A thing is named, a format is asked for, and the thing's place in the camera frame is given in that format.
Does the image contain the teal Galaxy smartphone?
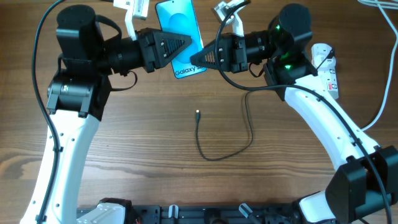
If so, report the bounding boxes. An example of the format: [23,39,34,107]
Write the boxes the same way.
[155,0,206,79]

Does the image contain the black USB charging cable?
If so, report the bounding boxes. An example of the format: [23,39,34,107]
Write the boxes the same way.
[195,47,336,162]

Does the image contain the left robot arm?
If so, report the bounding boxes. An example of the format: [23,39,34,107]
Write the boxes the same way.
[21,1,192,223]

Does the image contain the white power strip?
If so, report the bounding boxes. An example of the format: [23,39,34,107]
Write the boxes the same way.
[311,43,339,100]

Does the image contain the white power strip cord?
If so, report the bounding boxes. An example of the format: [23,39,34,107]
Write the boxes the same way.
[356,0,398,132]

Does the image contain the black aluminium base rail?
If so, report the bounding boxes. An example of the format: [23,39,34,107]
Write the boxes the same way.
[73,203,352,224]

